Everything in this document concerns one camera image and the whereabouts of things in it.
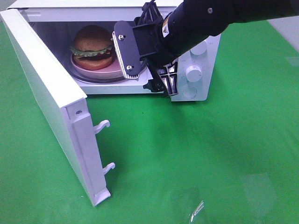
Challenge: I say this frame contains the burger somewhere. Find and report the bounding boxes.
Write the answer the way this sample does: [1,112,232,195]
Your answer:
[71,25,114,70]

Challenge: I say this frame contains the white microwave knob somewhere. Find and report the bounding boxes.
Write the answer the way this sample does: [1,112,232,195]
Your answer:
[185,65,202,83]
[190,40,207,56]

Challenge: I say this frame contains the glass microwave turntable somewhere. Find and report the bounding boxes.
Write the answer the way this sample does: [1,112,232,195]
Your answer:
[69,69,125,84]

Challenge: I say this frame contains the white microwave oven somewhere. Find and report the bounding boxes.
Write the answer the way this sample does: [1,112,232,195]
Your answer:
[0,0,222,207]

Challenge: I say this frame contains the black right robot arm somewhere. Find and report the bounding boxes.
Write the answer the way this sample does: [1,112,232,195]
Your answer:
[133,0,299,96]

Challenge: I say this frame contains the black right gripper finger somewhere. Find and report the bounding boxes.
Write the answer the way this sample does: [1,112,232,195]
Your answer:
[158,61,178,97]
[143,79,156,92]

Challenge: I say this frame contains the lower white microwave knob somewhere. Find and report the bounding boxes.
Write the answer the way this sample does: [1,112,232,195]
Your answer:
[185,65,202,83]

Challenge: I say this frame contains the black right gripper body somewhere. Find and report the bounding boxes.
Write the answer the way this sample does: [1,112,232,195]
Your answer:
[133,1,178,92]

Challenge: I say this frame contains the white microwave door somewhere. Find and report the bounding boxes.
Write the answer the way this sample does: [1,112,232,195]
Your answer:
[0,9,115,205]

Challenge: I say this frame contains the upper white microwave knob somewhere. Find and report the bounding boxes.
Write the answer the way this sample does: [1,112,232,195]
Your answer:
[190,40,207,56]

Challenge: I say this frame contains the pink plate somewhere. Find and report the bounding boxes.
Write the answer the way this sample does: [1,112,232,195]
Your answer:
[70,54,123,79]

